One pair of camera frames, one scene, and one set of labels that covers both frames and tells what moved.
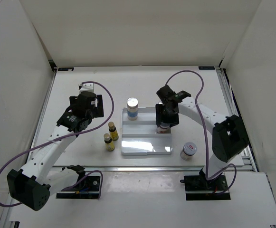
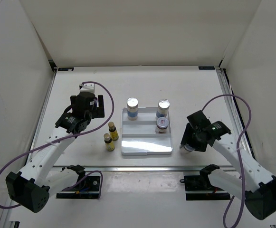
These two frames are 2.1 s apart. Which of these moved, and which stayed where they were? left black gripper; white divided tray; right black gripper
Moved: right black gripper
Stayed: white divided tray; left black gripper
